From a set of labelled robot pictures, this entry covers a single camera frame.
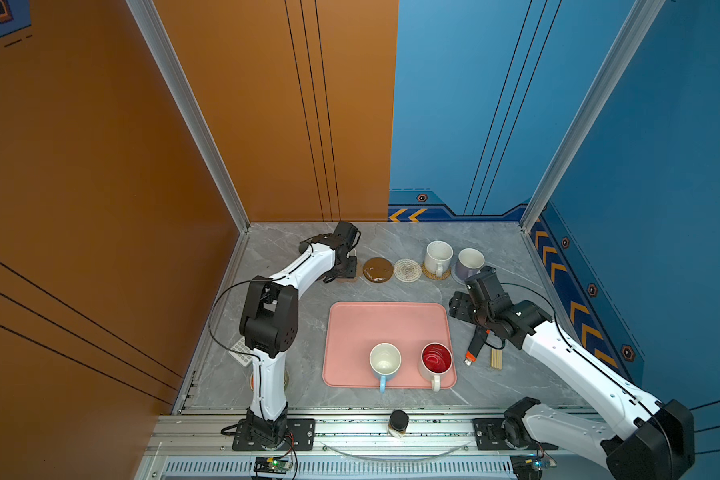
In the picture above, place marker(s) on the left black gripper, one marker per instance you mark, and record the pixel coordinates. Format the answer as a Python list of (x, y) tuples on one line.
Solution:
[(352, 271)]

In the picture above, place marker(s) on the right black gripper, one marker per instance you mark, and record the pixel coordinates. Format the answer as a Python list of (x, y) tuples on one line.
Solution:
[(457, 304)]

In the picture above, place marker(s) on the purple mug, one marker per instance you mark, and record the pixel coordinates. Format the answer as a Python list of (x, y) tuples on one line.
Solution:
[(469, 262)]

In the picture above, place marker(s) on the brown coaster with scratches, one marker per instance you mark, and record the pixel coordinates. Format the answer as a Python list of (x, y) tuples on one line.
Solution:
[(378, 270)]

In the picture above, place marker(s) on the white embroidered round coaster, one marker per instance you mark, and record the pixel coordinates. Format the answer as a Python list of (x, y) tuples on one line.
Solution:
[(407, 270)]

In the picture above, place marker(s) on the woven rattan round coaster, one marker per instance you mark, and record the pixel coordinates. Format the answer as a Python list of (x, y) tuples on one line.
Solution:
[(432, 276)]

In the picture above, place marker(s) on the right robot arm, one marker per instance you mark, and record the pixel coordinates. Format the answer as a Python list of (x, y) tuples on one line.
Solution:
[(637, 437)]

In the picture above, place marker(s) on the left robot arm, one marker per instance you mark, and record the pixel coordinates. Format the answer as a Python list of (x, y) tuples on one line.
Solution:
[(269, 322)]

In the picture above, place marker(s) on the small wooden block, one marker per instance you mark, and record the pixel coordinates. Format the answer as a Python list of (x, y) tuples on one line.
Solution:
[(496, 359)]

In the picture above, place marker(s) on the red mug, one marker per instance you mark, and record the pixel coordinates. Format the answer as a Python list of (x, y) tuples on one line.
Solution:
[(435, 361)]

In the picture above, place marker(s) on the pink plastic tray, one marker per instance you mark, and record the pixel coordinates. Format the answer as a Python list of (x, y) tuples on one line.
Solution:
[(354, 328)]

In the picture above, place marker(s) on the white remote control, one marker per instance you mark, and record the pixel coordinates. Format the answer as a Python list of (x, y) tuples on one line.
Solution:
[(241, 353)]

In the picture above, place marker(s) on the red round tin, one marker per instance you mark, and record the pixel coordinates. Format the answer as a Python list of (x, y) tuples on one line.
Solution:
[(285, 382)]

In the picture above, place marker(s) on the right circuit board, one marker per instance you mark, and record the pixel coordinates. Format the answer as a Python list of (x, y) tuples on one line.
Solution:
[(531, 468)]

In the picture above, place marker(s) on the circuit board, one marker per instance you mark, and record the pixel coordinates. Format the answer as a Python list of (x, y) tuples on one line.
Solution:
[(272, 467), (531, 468)]

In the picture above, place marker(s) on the left circuit board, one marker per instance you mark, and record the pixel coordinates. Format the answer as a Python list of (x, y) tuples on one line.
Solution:
[(272, 467)]

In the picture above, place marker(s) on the white mug blue handle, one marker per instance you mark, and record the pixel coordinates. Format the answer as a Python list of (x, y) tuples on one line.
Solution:
[(385, 361)]

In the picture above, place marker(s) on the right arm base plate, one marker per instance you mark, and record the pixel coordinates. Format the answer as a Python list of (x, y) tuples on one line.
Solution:
[(489, 433)]

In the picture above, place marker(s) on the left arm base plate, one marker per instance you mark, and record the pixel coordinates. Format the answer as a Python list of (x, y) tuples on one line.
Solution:
[(300, 433)]

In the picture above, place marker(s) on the aluminium front rail frame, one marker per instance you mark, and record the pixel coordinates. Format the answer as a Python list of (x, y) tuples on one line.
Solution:
[(349, 444)]

